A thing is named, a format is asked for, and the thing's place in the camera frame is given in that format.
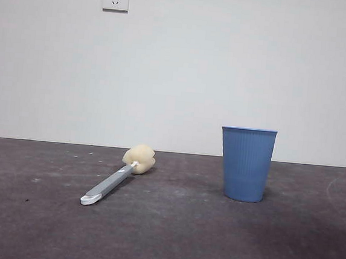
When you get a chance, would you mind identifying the grey handled sponge cup brush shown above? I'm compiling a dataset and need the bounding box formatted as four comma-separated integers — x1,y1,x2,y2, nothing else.
79,139,157,212

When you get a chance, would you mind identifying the blue ribbed plastic cup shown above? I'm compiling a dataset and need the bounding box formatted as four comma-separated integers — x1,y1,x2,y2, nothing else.
215,126,279,205

